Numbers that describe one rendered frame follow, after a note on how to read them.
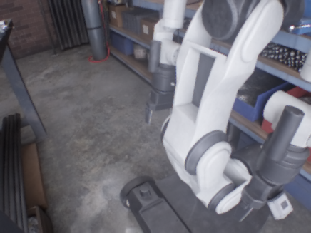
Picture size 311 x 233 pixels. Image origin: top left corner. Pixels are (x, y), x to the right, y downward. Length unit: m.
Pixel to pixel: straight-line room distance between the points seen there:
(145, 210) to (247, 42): 0.77
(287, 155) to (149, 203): 0.66
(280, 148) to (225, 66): 0.18
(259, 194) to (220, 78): 0.25
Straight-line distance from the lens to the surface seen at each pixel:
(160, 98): 0.72
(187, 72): 0.53
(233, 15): 0.45
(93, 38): 2.93
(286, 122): 0.38
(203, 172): 0.56
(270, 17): 0.47
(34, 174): 1.52
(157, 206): 0.97
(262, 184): 0.48
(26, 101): 1.65
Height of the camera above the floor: 1.03
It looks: 37 degrees down
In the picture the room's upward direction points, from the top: 5 degrees counter-clockwise
